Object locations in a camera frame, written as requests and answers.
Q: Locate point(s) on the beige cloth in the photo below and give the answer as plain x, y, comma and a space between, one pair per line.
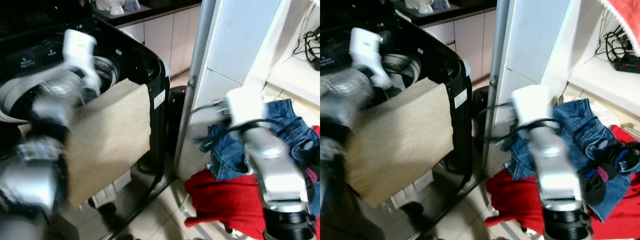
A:
405, 140
112, 135

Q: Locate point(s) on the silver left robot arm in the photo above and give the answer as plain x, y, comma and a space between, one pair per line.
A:
337, 90
45, 110

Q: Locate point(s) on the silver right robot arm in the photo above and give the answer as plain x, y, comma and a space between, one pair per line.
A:
555, 165
275, 165

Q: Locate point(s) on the black top-loading washing machine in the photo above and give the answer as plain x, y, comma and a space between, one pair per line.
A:
442, 60
145, 60

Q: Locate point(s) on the black round bin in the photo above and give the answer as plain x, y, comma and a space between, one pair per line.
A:
176, 115
481, 112

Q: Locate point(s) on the white kitchen cabinets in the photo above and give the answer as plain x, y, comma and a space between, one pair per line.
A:
467, 40
160, 37

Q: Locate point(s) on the white ceramic cup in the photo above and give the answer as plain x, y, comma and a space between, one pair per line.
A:
114, 6
422, 5

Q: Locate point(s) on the black garment with blue trim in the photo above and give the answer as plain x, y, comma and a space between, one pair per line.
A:
607, 165
306, 147

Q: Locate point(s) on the blue denim jeans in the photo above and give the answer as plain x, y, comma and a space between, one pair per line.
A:
585, 125
227, 155

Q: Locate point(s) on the red cloth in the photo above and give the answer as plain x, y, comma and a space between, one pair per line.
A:
225, 200
510, 200

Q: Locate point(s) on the black power strip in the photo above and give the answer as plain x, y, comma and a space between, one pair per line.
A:
631, 62

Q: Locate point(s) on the red hanging towel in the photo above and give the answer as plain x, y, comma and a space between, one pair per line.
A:
627, 20

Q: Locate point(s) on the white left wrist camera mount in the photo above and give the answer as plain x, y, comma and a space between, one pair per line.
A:
79, 50
367, 47

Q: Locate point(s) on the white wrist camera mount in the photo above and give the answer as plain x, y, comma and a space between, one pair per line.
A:
79, 50
532, 105
245, 107
367, 47

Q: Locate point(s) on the silver metal door frame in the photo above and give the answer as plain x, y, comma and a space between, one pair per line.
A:
499, 60
197, 65

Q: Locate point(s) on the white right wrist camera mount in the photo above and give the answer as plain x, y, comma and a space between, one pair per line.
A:
532, 105
245, 107

